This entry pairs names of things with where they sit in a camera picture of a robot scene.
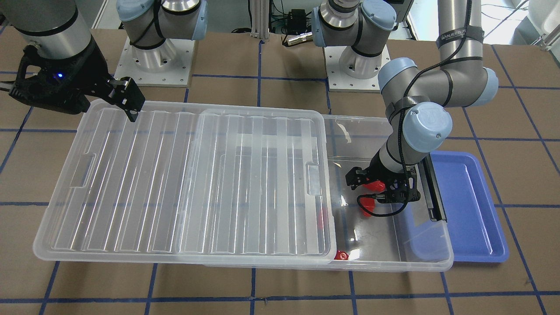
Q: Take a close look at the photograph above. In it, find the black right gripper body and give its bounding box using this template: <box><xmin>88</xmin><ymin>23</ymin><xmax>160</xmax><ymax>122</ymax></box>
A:
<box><xmin>9</xmin><ymin>38</ymin><xmax>145</xmax><ymax>115</ymax></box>

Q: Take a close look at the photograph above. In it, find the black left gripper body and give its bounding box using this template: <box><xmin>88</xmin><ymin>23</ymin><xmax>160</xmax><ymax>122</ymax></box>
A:
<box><xmin>346</xmin><ymin>167</ymin><xmax>421</xmax><ymax>204</ymax></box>

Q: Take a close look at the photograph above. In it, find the red block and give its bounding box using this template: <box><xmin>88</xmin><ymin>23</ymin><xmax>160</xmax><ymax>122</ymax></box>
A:
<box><xmin>316</xmin><ymin>209</ymin><xmax>328</xmax><ymax>235</ymax></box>
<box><xmin>334</xmin><ymin>250</ymin><xmax>349</xmax><ymax>261</ymax></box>
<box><xmin>364</xmin><ymin>181</ymin><xmax>386</xmax><ymax>194</ymax></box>
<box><xmin>357</xmin><ymin>198</ymin><xmax>376</xmax><ymax>217</ymax></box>

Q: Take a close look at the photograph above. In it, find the clear plastic box lid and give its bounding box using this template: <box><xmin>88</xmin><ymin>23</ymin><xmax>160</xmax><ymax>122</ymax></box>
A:
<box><xmin>33</xmin><ymin>100</ymin><xmax>337</xmax><ymax>268</ymax></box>

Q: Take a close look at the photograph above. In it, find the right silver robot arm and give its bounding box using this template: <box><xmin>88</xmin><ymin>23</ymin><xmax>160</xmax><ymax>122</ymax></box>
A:
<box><xmin>1</xmin><ymin>0</ymin><xmax>208</xmax><ymax>122</ymax></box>

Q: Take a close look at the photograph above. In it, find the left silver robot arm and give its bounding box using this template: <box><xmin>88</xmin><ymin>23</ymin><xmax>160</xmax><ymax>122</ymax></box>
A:
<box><xmin>311</xmin><ymin>0</ymin><xmax>499</xmax><ymax>203</ymax></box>

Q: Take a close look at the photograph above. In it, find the clear plastic storage box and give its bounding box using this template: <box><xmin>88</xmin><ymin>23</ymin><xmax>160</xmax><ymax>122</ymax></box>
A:
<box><xmin>201</xmin><ymin>115</ymin><xmax>454</xmax><ymax>273</ymax></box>

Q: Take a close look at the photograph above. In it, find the blue plastic tray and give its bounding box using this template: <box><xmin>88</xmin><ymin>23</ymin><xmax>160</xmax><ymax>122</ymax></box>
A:
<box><xmin>401</xmin><ymin>151</ymin><xmax>509</xmax><ymax>263</ymax></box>

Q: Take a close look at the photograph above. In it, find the black box latch handle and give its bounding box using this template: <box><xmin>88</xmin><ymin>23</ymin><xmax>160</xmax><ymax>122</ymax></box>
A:
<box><xmin>418</xmin><ymin>154</ymin><xmax>448</xmax><ymax>222</ymax></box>

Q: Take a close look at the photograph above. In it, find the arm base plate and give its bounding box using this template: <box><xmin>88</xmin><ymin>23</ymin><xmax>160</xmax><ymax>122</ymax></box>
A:
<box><xmin>114</xmin><ymin>38</ymin><xmax>197</xmax><ymax>88</ymax></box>
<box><xmin>324</xmin><ymin>46</ymin><xmax>390</xmax><ymax>93</ymax></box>

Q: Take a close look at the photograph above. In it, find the aluminium frame post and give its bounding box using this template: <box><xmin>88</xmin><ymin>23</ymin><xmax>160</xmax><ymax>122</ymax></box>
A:
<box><xmin>249</xmin><ymin>0</ymin><xmax>271</xmax><ymax>42</ymax></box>

